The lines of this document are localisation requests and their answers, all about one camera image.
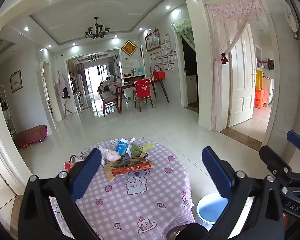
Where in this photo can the pink white plastic bag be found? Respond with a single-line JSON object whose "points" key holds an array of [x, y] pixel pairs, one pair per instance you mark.
{"points": [[110, 155]]}

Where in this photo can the red chair cover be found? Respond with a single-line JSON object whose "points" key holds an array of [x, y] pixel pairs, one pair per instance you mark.
{"points": [[142, 88]]}

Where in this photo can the red gold diamond wall decoration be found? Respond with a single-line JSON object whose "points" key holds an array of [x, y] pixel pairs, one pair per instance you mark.
{"points": [[129, 47]]}

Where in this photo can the pink floral curtain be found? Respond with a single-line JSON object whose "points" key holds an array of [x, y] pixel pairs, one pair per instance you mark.
{"points": [[235, 7]]}

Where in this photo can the dark red curtain bow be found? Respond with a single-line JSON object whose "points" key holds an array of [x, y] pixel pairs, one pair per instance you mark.
{"points": [[224, 58]]}

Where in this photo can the blue white carton box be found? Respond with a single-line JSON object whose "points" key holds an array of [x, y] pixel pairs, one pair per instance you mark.
{"points": [[121, 147]]}

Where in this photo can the pink white coat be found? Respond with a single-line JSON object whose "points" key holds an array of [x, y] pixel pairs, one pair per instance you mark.
{"points": [[60, 85]]}

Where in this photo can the white hanging hat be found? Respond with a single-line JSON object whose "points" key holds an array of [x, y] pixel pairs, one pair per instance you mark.
{"points": [[291, 16]]}

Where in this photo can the small framed picture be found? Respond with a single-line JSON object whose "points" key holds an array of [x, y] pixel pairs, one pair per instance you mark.
{"points": [[16, 81]]}

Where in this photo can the white cabinet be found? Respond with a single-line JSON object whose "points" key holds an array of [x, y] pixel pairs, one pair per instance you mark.
{"points": [[269, 92]]}

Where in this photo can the green curtain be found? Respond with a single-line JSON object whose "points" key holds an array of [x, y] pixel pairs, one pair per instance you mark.
{"points": [[186, 28]]}

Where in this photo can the teal humidifier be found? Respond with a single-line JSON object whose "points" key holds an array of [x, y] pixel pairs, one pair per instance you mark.
{"points": [[139, 70]]}

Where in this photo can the red box on table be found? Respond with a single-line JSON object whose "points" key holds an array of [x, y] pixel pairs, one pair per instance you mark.
{"points": [[159, 75]]}

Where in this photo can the wooden chair with cover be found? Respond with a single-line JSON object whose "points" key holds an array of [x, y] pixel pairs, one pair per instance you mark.
{"points": [[143, 101]]}

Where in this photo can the wooden dining table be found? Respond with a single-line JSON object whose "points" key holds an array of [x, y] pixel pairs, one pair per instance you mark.
{"points": [[126, 84]]}

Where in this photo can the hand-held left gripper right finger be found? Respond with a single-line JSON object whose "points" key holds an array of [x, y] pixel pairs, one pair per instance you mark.
{"points": [[217, 175]]}

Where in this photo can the bare wooden chair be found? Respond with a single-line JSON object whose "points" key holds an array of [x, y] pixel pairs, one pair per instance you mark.
{"points": [[108, 102]]}

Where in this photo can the white paper wrapper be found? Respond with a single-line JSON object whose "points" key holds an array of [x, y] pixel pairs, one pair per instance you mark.
{"points": [[132, 142]]}

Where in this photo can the small black chandelier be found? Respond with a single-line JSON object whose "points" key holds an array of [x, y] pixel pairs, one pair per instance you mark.
{"points": [[93, 58]]}

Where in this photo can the orange plastic stools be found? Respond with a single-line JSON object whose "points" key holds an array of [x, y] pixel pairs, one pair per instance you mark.
{"points": [[259, 98]]}

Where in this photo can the brown red snack packet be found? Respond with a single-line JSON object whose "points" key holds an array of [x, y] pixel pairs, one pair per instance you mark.
{"points": [[130, 170]]}

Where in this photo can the large black chandelier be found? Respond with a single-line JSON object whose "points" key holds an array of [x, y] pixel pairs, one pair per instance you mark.
{"points": [[97, 30]]}

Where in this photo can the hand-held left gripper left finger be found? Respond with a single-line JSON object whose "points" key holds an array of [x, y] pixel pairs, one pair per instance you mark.
{"points": [[86, 172]]}

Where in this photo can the yellow board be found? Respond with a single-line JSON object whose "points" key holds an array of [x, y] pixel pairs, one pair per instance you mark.
{"points": [[258, 80]]}

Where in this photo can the white plastic bin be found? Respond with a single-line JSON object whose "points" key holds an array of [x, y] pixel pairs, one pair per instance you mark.
{"points": [[207, 212]]}

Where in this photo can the grey white sofa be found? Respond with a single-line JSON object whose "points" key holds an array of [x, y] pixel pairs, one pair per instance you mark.
{"points": [[107, 83]]}

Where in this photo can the green plastic wrapper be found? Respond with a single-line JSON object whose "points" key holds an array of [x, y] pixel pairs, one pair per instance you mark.
{"points": [[140, 150]]}

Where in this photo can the wood framed painting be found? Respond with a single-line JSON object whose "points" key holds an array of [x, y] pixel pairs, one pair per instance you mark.
{"points": [[152, 40]]}

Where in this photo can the white panel door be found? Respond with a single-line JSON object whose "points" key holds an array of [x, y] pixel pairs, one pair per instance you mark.
{"points": [[242, 80]]}

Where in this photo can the dark red bench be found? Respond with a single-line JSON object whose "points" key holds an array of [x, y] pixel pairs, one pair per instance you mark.
{"points": [[31, 133]]}

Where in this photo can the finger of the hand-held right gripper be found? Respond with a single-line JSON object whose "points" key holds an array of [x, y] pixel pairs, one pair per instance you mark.
{"points": [[297, 140], [273, 156]]}

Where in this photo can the wall of award certificates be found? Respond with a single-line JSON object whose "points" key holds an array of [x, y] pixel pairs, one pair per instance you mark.
{"points": [[162, 60]]}

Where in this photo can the white appliance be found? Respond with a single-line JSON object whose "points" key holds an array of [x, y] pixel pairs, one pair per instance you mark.
{"points": [[192, 88]]}

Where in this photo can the pink checkered tablecloth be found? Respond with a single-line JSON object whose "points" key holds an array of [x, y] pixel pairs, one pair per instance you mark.
{"points": [[120, 205]]}

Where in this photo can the wooden coat stand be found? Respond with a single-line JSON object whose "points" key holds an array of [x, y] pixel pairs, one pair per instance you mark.
{"points": [[67, 110]]}

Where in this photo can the small red packet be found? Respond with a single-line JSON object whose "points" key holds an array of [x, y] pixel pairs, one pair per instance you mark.
{"points": [[68, 167]]}

